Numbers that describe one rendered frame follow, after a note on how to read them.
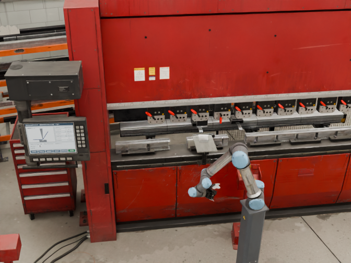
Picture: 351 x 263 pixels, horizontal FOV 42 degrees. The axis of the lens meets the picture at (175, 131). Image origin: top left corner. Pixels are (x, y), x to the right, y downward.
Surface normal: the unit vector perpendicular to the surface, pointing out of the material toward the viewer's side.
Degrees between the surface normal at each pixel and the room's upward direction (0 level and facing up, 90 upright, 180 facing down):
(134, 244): 0
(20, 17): 90
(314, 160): 90
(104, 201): 90
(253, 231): 90
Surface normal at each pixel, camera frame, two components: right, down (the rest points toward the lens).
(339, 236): 0.01, -0.85
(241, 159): -0.18, 0.40
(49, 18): 0.33, 0.49
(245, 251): -0.43, 0.47
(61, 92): 0.07, 0.52
